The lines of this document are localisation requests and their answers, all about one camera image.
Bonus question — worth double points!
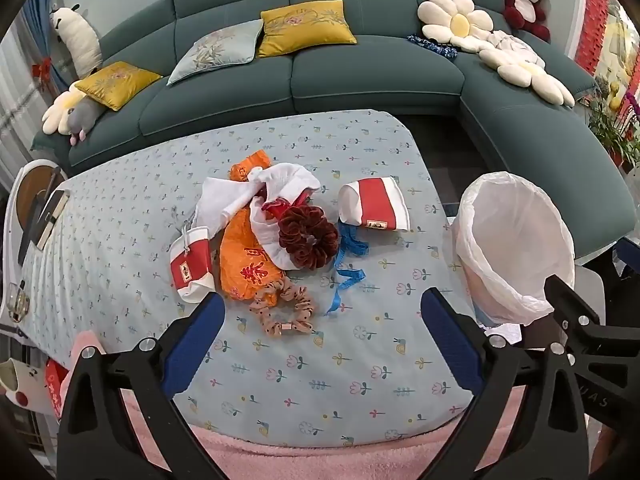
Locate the trash bin with white liner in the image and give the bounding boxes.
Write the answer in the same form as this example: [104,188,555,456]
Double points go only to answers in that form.
[452,171,576,326]

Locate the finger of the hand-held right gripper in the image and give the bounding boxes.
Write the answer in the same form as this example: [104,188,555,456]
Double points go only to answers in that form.
[544,275,640,426]

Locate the stack of books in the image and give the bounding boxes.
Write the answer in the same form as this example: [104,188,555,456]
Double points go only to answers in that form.
[19,189,71,262]

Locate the blue ribbon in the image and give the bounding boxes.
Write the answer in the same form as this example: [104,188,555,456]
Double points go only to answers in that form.
[324,221,370,317]

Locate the yellow embroidered cushion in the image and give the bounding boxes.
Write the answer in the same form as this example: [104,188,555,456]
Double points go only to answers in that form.
[257,0,358,58]
[75,61,163,112]

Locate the red white pouch right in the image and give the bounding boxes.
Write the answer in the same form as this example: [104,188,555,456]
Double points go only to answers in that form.
[338,176,411,233]

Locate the white and pink cloth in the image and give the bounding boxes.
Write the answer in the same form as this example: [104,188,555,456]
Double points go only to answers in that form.
[487,30,537,68]

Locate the white embossed paper towel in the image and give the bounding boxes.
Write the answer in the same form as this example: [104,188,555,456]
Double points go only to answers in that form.
[192,176,261,241]

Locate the grey plush toy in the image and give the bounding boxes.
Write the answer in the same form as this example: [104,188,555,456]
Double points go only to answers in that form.
[65,97,108,147]

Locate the teal sectional sofa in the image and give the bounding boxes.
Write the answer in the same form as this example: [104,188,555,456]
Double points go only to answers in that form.
[30,0,633,266]

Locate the small white flower plush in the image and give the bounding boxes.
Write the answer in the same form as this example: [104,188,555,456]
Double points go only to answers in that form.
[41,82,88,136]

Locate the orange printed cloth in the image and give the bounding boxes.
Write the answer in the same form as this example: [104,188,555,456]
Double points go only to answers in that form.
[219,208,288,307]

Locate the floral light blue tablecloth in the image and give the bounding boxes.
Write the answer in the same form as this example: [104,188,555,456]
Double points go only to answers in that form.
[20,109,481,448]

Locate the light blue embroidered cushion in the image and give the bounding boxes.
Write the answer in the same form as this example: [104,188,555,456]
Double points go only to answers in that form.
[166,19,264,86]

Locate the orange plastic bag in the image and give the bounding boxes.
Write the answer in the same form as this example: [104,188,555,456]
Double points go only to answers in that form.
[229,150,273,182]

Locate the red wall decoration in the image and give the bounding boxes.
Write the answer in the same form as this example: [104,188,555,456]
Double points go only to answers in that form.
[575,0,626,73]

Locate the long white plush toy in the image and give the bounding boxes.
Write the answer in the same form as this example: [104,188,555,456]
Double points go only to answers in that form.
[49,5,103,73]

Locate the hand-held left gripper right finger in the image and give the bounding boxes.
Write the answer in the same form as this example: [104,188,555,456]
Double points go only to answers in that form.
[420,287,603,480]

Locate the red paper bag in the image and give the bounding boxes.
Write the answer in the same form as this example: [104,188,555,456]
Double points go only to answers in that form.
[44,359,70,417]

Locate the pink fluffy blanket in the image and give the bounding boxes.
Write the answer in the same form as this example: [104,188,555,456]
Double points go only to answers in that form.
[120,395,526,480]

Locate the blue patterned cloth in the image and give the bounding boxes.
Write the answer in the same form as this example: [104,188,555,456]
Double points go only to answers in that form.
[406,34,458,58]

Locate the white flower cushion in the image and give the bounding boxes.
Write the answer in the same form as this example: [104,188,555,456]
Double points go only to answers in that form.
[417,0,495,53]
[479,42,576,107]

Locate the dark red velvet scrunchie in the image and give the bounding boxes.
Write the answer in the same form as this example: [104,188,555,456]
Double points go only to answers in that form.
[277,205,340,271]

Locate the round white side table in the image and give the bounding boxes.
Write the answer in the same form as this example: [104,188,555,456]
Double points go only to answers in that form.
[4,159,70,313]

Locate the small white cloth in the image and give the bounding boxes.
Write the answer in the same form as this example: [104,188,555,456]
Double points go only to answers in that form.
[250,200,301,271]

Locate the white bag with red spot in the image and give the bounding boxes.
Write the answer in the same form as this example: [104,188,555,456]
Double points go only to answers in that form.
[0,359,37,411]

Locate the tan polka dot scrunchie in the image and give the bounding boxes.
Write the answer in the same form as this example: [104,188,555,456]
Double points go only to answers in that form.
[249,279,317,336]

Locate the person's right forearm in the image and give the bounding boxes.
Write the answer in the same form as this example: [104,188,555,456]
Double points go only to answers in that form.
[597,422,633,480]

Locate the green potted plant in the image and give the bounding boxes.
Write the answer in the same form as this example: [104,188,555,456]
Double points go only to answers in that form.
[587,95,640,171]

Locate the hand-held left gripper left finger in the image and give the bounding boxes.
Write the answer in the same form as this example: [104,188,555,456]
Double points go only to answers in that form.
[56,291,226,480]

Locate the blue curtain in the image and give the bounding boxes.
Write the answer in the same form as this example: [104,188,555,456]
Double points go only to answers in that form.
[20,0,71,101]

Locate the red and white teddy bear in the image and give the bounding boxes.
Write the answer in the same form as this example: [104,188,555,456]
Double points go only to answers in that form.
[496,0,551,43]

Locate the glass ashtray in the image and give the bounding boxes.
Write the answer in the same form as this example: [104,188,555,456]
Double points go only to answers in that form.
[7,282,32,321]

